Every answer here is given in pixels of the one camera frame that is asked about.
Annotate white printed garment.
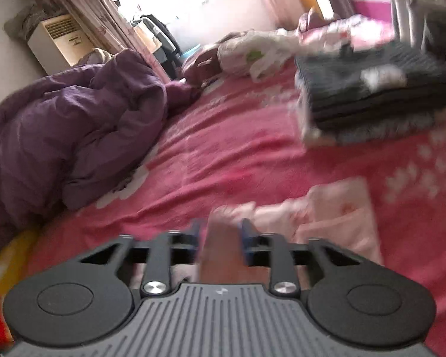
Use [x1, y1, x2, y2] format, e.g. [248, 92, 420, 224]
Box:
[217, 30, 301, 82]

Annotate yellow pillow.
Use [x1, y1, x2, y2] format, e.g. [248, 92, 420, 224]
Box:
[0, 231, 41, 294]

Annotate floral folded garment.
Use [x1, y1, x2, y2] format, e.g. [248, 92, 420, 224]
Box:
[297, 82, 446, 147]

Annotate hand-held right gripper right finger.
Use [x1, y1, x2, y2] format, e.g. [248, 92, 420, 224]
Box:
[241, 219, 361, 298]

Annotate grey folded garment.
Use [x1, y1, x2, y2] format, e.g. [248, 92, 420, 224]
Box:
[388, 0, 446, 51]

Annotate white standing air conditioner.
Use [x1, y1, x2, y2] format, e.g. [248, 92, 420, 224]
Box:
[27, 14, 97, 69]

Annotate dark striped folded garment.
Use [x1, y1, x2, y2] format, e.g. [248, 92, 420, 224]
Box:
[293, 41, 446, 134]

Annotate dusty pink clothing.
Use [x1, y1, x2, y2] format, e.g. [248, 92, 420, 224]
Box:
[297, 9, 357, 45]

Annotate maroon clothing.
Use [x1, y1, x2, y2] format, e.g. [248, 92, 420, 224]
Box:
[180, 43, 224, 82]

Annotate hanging dark clothes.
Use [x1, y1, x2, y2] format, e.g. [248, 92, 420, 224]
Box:
[134, 15, 181, 68]

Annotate purple duvet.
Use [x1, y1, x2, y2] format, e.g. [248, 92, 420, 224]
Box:
[0, 48, 201, 248]

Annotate pink printed pants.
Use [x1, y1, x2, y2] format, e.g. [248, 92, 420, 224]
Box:
[208, 178, 383, 287]

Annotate pink floral curtain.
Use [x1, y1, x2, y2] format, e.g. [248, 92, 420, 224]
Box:
[56, 0, 172, 82]

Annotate grey checked cloth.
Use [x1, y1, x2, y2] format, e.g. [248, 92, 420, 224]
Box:
[5, 4, 56, 38]

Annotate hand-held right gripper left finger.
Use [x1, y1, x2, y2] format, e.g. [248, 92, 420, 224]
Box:
[78, 219, 206, 298]

